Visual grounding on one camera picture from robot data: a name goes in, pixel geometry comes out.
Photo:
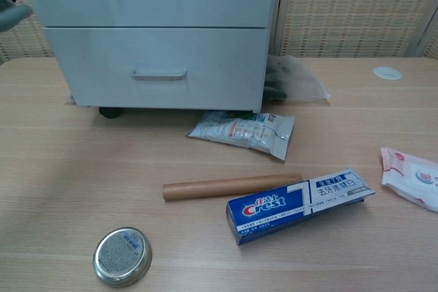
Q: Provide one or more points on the white drawer cabinet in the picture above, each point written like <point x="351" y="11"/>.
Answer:
<point x="205" y="108"/>

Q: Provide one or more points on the white lowest drawer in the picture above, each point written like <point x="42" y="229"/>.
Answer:
<point x="102" y="66"/>

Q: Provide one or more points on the silver white printed pouch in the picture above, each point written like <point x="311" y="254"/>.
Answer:
<point x="246" y="133"/>

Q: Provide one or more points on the pink wet wipes pack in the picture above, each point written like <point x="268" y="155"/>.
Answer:
<point x="410" y="175"/>

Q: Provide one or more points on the clear plastic bag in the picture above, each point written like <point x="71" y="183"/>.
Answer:
<point x="308" y="80"/>

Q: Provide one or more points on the round metal tin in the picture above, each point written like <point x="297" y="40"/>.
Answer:
<point x="121" y="256"/>

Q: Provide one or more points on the blue Crest toothpaste box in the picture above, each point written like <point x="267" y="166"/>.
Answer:
<point x="273" y="210"/>

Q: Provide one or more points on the round grey table grommet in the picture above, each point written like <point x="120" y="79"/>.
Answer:
<point x="387" y="72"/>

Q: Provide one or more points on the brown cardboard tube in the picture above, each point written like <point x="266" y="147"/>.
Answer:
<point x="212" y="187"/>

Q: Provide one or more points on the black caster wheel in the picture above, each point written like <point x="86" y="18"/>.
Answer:
<point x="110" y="112"/>

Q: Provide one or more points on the black item in bag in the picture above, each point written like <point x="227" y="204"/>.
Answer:
<point x="275" y="83"/>

